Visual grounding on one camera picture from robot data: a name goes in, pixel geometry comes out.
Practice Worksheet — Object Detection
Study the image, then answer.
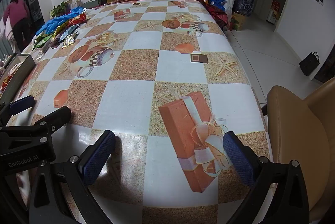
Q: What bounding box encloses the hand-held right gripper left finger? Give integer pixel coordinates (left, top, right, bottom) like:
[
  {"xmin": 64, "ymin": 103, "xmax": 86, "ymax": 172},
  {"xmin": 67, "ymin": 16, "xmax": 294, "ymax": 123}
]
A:
[{"xmin": 28, "ymin": 130, "xmax": 116, "ymax": 224}]

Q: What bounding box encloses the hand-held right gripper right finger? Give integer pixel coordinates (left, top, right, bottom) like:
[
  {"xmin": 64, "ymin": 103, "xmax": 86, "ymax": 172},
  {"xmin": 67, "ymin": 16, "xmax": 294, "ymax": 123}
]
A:
[{"xmin": 222, "ymin": 131, "xmax": 312, "ymax": 224}]

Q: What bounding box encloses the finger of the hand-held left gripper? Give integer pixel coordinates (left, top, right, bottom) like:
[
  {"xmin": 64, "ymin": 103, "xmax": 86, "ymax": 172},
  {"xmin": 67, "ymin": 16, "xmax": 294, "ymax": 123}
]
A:
[
  {"xmin": 0, "ymin": 106, "xmax": 72, "ymax": 136},
  {"xmin": 0, "ymin": 95, "xmax": 36, "ymax": 127}
]

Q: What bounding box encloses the shallow white cardboard box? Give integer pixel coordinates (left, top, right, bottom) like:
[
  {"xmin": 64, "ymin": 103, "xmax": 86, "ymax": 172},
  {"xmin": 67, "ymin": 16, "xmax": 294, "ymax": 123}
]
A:
[{"xmin": 0, "ymin": 53, "xmax": 36, "ymax": 109}]

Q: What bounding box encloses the pile of assorted snack packets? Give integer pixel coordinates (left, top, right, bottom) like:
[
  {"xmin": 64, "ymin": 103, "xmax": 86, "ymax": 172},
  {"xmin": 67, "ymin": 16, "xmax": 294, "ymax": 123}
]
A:
[{"xmin": 32, "ymin": 12, "xmax": 87, "ymax": 57}]

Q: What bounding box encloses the beige leather chair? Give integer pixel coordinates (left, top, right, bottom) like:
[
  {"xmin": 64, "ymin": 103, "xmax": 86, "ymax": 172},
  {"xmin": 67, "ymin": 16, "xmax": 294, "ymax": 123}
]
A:
[{"xmin": 262, "ymin": 77, "xmax": 335, "ymax": 224}]

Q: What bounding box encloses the checkered printed tablecloth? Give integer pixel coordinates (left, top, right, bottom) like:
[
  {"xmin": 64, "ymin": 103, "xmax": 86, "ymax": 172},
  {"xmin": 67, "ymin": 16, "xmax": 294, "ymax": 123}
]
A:
[{"xmin": 0, "ymin": 0, "xmax": 271, "ymax": 224}]

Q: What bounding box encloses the pile of blue rubber gloves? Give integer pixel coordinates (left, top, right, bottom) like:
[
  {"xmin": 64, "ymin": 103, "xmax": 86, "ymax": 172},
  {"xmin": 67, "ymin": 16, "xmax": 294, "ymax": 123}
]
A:
[{"xmin": 35, "ymin": 6, "xmax": 87, "ymax": 35}]

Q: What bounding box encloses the green potted plant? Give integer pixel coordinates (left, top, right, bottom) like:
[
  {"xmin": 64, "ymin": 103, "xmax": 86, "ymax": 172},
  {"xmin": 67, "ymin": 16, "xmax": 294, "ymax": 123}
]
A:
[{"xmin": 50, "ymin": 1, "xmax": 71, "ymax": 17}]

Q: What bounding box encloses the black handbag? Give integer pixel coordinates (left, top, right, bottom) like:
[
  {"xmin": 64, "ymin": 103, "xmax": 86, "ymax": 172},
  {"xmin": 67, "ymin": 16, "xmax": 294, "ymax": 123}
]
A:
[{"xmin": 299, "ymin": 52, "xmax": 320, "ymax": 76}]

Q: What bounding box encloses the green yellow carton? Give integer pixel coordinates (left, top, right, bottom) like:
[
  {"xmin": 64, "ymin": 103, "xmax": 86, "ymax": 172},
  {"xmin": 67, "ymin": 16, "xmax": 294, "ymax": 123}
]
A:
[{"xmin": 230, "ymin": 12, "xmax": 246, "ymax": 31}]

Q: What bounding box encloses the dark red cloth bag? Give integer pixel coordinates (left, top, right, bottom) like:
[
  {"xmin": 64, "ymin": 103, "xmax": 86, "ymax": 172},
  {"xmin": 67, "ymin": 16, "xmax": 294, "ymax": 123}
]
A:
[{"xmin": 204, "ymin": 1, "xmax": 232, "ymax": 31}]

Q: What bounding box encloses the red white carton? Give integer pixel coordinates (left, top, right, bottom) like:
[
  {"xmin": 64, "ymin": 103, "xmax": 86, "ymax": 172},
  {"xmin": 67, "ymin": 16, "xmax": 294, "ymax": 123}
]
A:
[{"xmin": 267, "ymin": 0, "xmax": 280, "ymax": 24}]

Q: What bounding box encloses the dark blue shopping bag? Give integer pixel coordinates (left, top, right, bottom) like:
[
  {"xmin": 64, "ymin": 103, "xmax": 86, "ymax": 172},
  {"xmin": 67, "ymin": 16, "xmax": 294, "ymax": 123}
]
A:
[{"xmin": 233, "ymin": 0, "xmax": 255, "ymax": 17}]

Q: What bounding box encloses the white paper shopping bag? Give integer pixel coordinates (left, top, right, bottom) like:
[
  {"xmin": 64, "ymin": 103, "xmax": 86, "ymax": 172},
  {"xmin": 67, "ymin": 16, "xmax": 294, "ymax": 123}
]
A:
[{"xmin": 222, "ymin": 0, "xmax": 237, "ymax": 15}]

